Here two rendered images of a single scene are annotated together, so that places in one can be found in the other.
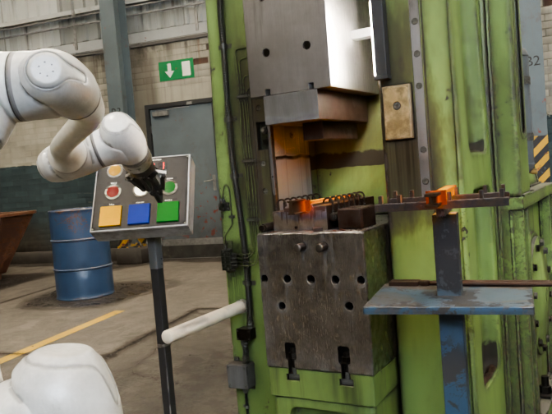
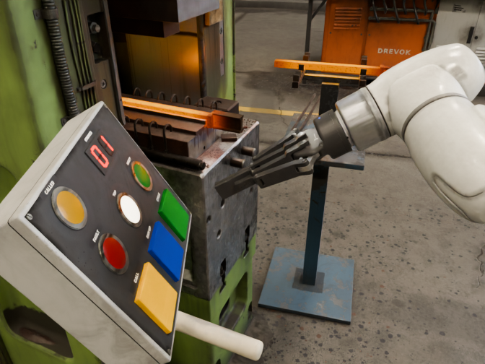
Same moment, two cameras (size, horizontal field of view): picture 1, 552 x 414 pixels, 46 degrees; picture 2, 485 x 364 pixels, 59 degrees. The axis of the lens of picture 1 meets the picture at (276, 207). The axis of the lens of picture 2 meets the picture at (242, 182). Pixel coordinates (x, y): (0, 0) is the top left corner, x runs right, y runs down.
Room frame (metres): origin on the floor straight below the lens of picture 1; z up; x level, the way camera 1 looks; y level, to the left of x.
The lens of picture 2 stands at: (2.12, 1.01, 1.47)
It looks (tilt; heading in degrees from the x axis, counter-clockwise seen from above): 31 degrees down; 264
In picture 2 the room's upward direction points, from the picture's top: straight up
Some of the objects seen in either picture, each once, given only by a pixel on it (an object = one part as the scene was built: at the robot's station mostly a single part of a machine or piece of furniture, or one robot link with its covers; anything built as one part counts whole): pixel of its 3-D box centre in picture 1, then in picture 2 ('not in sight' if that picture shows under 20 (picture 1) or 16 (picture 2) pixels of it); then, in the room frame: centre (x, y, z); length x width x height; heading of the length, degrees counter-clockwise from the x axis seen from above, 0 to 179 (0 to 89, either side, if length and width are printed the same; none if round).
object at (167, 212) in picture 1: (167, 212); (172, 215); (2.18, 0.37, 1.01); 0.07 x 0.05 x 0.07; 85
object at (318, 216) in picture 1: (326, 211); (143, 122); (2.29, -0.18, 0.96); 0.42 x 0.20 x 0.09; 150
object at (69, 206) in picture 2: (114, 170); (70, 207); (2.29, 0.56, 1.16); 0.05 x 0.03 x 0.04; 60
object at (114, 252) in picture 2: (112, 191); (114, 253); (2.24, 0.56, 1.09); 0.05 x 0.03 x 0.04; 60
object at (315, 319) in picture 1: (347, 284); (159, 189); (2.27, -0.23, 0.69); 0.56 x 0.38 x 0.45; 150
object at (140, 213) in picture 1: (139, 214); (164, 251); (2.19, 0.47, 1.01); 0.07 x 0.05 x 0.07; 85
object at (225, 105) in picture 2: (356, 217); (216, 112); (2.07, -0.26, 0.95); 0.12 x 0.08 x 0.06; 150
